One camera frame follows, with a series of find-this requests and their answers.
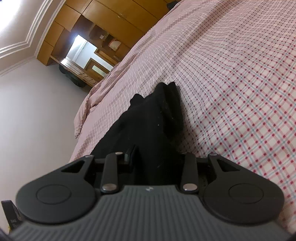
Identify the white pink container on shelf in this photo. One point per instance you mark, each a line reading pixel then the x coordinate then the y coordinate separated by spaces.
pixel 114 44

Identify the wooden wardrobe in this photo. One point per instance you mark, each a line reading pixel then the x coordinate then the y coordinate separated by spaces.
pixel 99 22

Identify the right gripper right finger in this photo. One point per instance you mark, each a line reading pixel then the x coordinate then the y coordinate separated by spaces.
pixel 229 191

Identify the black garment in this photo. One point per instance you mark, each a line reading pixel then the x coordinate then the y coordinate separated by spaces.
pixel 150 133

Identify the pink checked bed cover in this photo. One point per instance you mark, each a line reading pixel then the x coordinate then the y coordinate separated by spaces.
pixel 234 62

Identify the ceiling lamp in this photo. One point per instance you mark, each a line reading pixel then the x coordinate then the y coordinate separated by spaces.
pixel 10 11

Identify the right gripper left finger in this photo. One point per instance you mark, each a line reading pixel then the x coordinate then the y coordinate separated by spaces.
pixel 70 192

